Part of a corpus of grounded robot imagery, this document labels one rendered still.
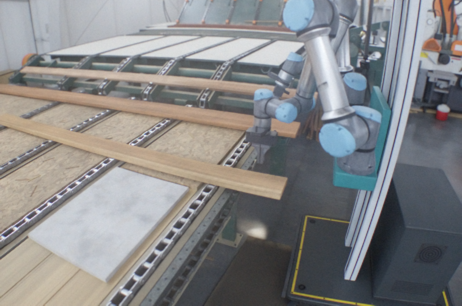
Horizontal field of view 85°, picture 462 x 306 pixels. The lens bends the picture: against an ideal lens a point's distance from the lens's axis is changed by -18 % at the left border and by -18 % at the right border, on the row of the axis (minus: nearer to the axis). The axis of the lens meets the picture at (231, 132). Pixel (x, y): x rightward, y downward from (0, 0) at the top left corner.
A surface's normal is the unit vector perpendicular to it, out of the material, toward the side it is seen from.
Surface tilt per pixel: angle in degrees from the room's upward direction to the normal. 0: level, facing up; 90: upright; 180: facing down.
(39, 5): 90
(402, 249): 90
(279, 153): 90
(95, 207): 0
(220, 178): 0
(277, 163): 90
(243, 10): 47
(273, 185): 0
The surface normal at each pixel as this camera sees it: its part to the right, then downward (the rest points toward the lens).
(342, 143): -0.74, 0.39
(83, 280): 0.00, -0.90
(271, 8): -0.27, -0.33
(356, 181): -0.31, 0.40
